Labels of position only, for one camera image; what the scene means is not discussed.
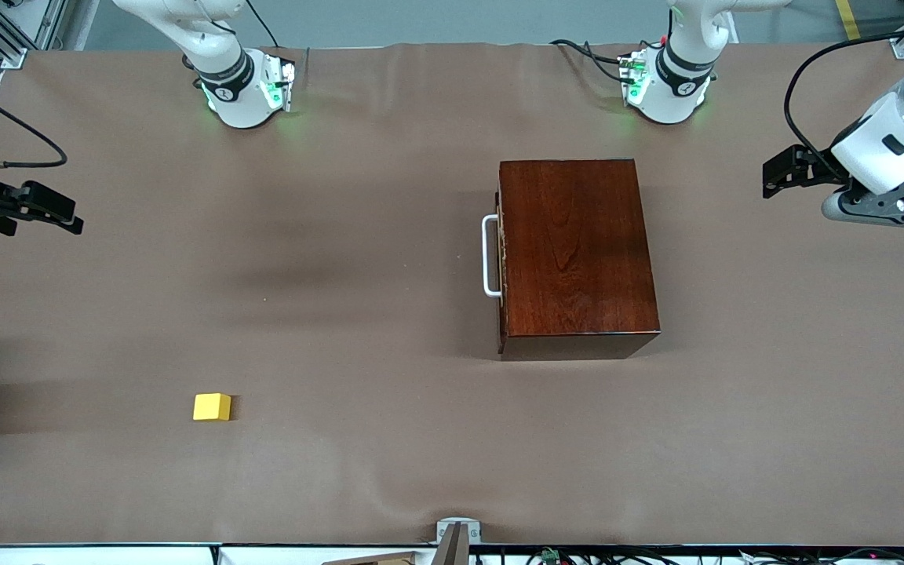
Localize yellow block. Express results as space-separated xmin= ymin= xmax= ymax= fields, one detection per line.
xmin=193 ymin=393 xmax=231 ymax=421

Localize wooden drawer with white handle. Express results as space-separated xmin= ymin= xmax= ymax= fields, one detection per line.
xmin=482 ymin=188 xmax=508 ymax=354

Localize dark brown wooden cabinet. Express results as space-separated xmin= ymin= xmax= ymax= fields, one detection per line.
xmin=498 ymin=159 xmax=662 ymax=362

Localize brown table cloth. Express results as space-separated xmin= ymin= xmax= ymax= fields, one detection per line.
xmin=0 ymin=41 xmax=904 ymax=548

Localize grey brown upright pole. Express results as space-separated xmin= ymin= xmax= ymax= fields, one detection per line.
xmin=434 ymin=524 xmax=470 ymax=565

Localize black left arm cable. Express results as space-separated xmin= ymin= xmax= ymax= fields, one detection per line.
xmin=784 ymin=30 xmax=904 ymax=181

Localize black left base cables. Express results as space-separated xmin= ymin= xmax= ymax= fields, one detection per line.
xmin=550 ymin=39 xmax=633 ymax=83

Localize black right base cable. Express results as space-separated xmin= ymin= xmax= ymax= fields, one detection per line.
xmin=244 ymin=0 xmax=280 ymax=48

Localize white table edge rail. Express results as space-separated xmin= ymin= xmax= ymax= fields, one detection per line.
xmin=0 ymin=545 xmax=437 ymax=565

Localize grey metal bracket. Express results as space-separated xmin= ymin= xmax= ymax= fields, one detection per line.
xmin=436 ymin=517 xmax=482 ymax=544

